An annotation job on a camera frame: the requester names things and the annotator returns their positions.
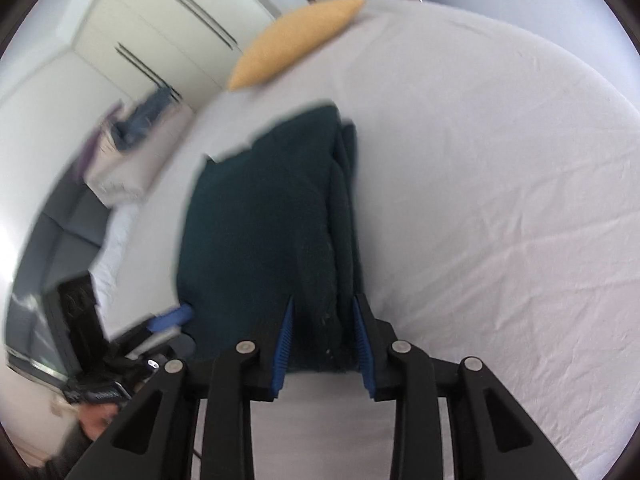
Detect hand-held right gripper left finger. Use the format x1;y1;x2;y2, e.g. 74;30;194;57
64;295;297;480

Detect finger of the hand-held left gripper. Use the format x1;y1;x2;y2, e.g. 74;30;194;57
112;304;195;358

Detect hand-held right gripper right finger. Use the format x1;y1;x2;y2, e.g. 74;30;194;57
352;293;582;480

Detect dark green sweater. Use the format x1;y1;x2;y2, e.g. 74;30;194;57
176;101;368;376

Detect blue clothes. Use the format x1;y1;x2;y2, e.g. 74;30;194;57
111;86;177;152

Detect person's left hand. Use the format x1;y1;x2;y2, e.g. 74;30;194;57
79;402;122;442

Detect dark bedside furniture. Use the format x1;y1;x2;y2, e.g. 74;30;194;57
41;271;108;382

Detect white pillow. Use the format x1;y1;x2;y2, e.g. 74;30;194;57
89;202;142;322

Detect grey headboard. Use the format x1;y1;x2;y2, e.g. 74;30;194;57
9;184;113;378

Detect folded white duvet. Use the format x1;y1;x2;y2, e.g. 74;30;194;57
82;105;197;207

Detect purple cloth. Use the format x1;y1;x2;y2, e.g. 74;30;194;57
74;104;123;183

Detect white bed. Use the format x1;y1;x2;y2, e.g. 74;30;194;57
89;0;640;480

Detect cream wardrobe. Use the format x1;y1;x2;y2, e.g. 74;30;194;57
74;0;317;107

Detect yellow pillow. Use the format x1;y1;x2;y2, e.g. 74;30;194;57
226;0;367;92

